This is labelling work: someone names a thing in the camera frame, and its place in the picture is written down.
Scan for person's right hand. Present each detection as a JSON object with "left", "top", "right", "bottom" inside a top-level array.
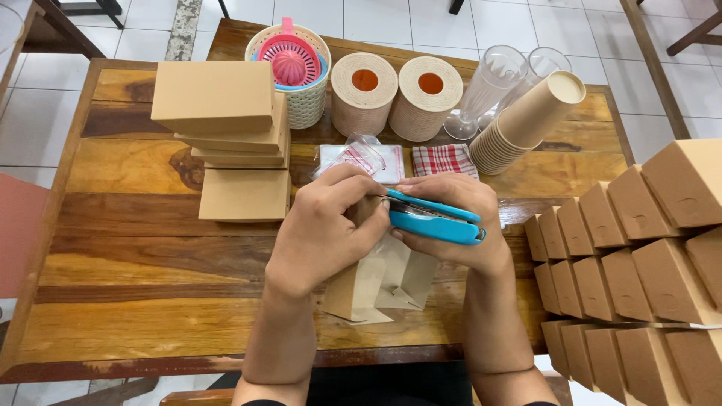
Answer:
[{"left": 389, "top": 172, "right": 512, "bottom": 278}]

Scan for black chair legs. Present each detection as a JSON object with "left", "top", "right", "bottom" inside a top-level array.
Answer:
[{"left": 56, "top": 0, "right": 126, "bottom": 30}]

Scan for dark wooden side table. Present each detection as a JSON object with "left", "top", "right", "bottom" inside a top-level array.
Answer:
[{"left": 0, "top": 0, "right": 106, "bottom": 103}]

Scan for pink plastic citrus juicer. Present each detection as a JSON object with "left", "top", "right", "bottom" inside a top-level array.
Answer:
[{"left": 257, "top": 16, "right": 323, "bottom": 88}]

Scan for person's black clothing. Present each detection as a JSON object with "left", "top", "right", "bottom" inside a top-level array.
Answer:
[{"left": 208, "top": 361, "right": 559, "bottom": 406}]

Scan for clear crumpled plastic bag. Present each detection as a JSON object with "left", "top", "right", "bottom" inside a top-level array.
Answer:
[{"left": 308, "top": 133, "right": 388, "bottom": 182}]

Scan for pink seat cushion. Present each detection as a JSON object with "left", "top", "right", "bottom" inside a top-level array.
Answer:
[{"left": 0, "top": 172, "right": 51, "bottom": 300}]

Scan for beige paper tape roll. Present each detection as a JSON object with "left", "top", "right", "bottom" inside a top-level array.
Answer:
[
  {"left": 330, "top": 52, "right": 399, "bottom": 138},
  {"left": 388, "top": 55, "right": 465, "bottom": 143}
]

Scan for light blue plastic bowl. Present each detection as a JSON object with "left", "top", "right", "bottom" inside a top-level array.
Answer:
[{"left": 250, "top": 50, "right": 329, "bottom": 92}]

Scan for red checkered paper napkin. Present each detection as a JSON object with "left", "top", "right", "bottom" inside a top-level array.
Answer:
[{"left": 411, "top": 143, "right": 481, "bottom": 181}]

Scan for white woven plastic basket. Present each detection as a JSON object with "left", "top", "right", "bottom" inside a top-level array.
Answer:
[{"left": 244, "top": 23, "right": 333, "bottom": 131}]

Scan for pile of small kraft boxes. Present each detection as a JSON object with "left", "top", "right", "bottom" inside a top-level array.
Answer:
[{"left": 523, "top": 138, "right": 722, "bottom": 406}]

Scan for stack of kraft paper cups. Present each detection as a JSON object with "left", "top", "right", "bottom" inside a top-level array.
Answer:
[{"left": 469, "top": 70, "right": 588, "bottom": 176}]

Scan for brown kraft paper bag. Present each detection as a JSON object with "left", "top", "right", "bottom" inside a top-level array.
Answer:
[{"left": 322, "top": 194, "right": 441, "bottom": 326}]

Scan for blue stapler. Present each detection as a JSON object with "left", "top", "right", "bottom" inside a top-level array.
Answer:
[{"left": 381, "top": 188, "right": 487, "bottom": 247}]

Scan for person's left hand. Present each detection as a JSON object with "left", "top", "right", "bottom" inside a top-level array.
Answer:
[{"left": 265, "top": 163, "right": 393, "bottom": 300}]

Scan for clear plastic flute glass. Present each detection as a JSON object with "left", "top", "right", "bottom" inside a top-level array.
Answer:
[
  {"left": 478, "top": 47, "right": 574, "bottom": 132},
  {"left": 443, "top": 44, "right": 530, "bottom": 141}
]

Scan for brown wooden chair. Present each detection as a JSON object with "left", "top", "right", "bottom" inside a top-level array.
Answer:
[{"left": 619, "top": 0, "right": 722, "bottom": 141}]

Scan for white napkin packet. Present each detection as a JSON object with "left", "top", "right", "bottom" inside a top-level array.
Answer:
[{"left": 319, "top": 144, "right": 406, "bottom": 185}]

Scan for large kraft cardboard box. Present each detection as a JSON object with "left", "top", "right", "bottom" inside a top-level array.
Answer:
[{"left": 150, "top": 60, "right": 276, "bottom": 135}]

